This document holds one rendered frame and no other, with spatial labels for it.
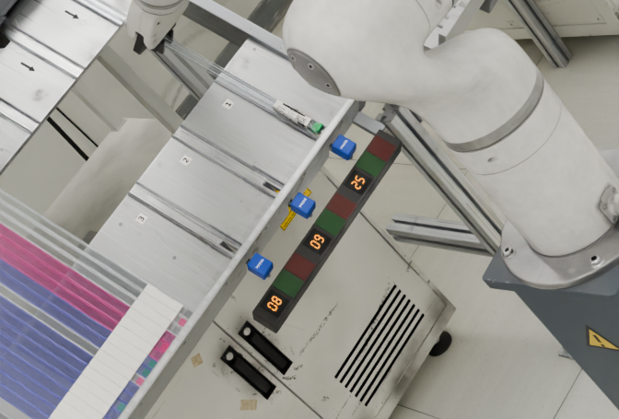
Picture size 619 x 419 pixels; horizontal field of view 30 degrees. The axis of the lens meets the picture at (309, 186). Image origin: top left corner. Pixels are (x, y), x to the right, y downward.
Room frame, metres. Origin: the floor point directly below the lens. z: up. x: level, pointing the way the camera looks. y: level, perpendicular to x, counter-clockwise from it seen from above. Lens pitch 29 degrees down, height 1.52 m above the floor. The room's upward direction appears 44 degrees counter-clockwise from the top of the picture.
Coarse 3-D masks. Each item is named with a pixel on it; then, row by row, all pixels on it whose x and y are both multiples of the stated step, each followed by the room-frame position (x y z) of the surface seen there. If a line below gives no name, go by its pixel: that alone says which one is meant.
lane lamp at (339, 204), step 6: (336, 192) 1.45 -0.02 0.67; (336, 198) 1.45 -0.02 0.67; (342, 198) 1.44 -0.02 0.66; (330, 204) 1.44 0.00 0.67; (336, 204) 1.44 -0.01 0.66; (342, 204) 1.44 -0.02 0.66; (348, 204) 1.43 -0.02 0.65; (354, 204) 1.43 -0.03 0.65; (330, 210) 1.44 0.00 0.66; (336, 210) 1.43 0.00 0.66; (342, 210) 1.43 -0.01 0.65; (348, 210) 1.43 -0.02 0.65; (342, 216) 1.42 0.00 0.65; (348, 216) 1.42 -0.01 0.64
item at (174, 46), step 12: (84, 0) 1.79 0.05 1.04; (96, 0) 1.78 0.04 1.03; (108, 12) 1.76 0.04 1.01; (120, 12) 1.75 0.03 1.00; (168, 48) 1.68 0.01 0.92; (180, 48) 1.67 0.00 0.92; (192, 60) 1.65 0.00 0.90; (204, 60) 1.64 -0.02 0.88; (216, 72) 1.62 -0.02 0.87; (228, 72) 1.61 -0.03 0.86; (240, 84) 1.59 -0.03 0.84; (252, 96) 1.58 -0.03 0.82; (264, 96) 1.57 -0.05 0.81; (312, 120) 1.52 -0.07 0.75; (312, 132) 1.51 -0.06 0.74
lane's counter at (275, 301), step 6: (270, 294) 1.38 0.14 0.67; (276, 294) 1.38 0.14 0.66; (264, 300) 1.38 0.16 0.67; (270, 300) 1.38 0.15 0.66; (276, 300) 1.37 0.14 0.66; (282, 300) 1.37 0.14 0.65; (288, 300) 1.37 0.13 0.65; (264, 306) 1.37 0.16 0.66; (270, 306) 1.37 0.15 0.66; (276, 306) 1.37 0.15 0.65; (282, 306) 1.36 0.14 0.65; (270, 312) 1.36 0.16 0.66; (276, 312) 1.36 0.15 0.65
